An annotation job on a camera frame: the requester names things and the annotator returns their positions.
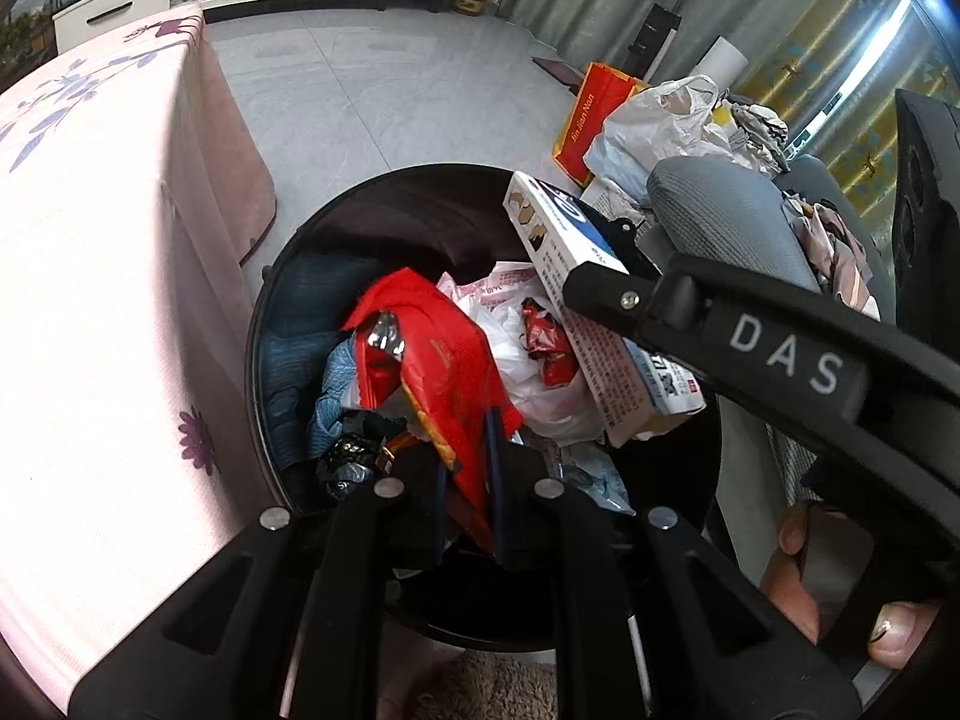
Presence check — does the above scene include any white plastic bag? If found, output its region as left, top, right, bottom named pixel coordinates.
left=583, top=75, right=737, bottom=205
left=467, top=289, right=604, bottom=447

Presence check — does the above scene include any green snack bag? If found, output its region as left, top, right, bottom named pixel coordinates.
left=309, top=411, right=421, bottom=500

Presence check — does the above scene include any red foil snack bag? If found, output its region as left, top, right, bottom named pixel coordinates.
left=343, top=268, right=523, bottom=553

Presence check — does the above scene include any light blue wrapper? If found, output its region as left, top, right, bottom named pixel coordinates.
left=308, top=337, right=358, bottom=458

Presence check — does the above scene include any white blue medicine box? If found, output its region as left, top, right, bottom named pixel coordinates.
left=503, top=172, right=706, bottom=447

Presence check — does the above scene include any pink patterned plastic bag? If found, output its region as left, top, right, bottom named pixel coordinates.
left=436, top=262, right=545, bottom=317

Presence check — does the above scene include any black round trash bin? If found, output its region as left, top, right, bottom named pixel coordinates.
left=247, top=164, right=722, bottom=655

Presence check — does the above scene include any person right hand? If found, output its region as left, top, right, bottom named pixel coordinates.
left=760, top=504, right=939, bottom=670

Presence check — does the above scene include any grey chair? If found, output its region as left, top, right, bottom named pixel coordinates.
left=647, top=156, right=895, bottom=543

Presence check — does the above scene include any pink floral tablecloth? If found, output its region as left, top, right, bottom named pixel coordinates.
left=2, top=7, right=277, bottom=707

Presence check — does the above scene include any red orange shopping bag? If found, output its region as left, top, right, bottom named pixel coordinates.
left=551, top=62, right=647, bottom=188

